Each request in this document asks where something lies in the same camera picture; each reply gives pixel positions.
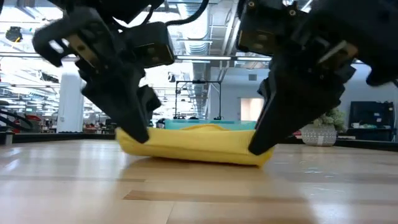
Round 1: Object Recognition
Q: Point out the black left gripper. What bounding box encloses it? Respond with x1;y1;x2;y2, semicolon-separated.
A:
32;7;162;144

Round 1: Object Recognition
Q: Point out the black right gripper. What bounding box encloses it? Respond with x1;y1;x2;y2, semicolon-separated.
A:
248;15;358;156

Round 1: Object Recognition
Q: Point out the yellow microfiber towel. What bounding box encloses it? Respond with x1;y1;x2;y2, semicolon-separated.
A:
114;123;276;167

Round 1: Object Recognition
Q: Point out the teal plastic basket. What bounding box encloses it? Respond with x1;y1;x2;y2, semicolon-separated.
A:
164;119;258;131

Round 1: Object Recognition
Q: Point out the artificial green potted plant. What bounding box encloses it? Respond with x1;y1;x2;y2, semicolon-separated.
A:
300;107;346;147

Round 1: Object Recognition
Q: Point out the white pillar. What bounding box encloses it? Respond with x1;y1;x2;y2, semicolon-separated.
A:
56;71;86;134

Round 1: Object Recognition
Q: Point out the black cabinet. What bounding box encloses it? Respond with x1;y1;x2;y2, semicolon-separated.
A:
348;101;396;142

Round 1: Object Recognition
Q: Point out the black ceiling device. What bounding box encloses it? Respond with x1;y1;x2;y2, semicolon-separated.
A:
5;26;23;43

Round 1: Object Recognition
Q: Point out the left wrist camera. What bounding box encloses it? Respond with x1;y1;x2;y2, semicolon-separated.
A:
123;21;175;68

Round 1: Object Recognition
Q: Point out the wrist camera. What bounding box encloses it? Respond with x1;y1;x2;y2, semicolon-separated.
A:
236;0;307;57
123;21;175;68

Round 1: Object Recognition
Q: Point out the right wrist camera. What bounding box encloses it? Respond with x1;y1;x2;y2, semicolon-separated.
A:
236;0;307;57

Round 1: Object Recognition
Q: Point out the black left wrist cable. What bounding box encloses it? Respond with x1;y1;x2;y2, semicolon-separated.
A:
164;0;211;27

